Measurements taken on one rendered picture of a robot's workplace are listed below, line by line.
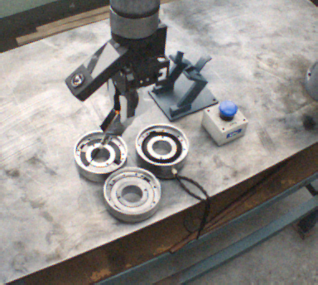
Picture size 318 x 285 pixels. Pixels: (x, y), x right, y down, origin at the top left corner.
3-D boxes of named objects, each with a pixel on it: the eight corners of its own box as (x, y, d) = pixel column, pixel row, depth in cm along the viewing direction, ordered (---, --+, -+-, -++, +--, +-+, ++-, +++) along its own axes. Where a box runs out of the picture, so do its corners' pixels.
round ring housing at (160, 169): (126, 145, 100) (127, 132, 97) (171, 130, 104) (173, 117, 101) (148, 184, 95) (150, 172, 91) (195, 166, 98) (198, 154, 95)
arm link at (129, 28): (123, 24, 67) (99, -3, 71) (122, 48, 70) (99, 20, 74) (169, 12, 69) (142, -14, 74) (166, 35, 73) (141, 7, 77)
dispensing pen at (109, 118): (77, 158, 92) (122, 91, 85) (93, 159, 95) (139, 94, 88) (82, 166, 91) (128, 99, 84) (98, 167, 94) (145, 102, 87)
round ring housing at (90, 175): (65, 171, 95) (64, 159, 92) (91, 136, 101) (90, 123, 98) (111, 193, 93) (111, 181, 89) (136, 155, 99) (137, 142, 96)
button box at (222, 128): (219, 147, 102) (223, 131, 98) (200, 123, 106) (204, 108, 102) (248, 133, 105) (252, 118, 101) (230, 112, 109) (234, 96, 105)
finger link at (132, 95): (139, 120, 82) (139, 79, 76) (131, 123, 82) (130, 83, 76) (126, 103, 85) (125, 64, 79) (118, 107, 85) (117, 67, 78)
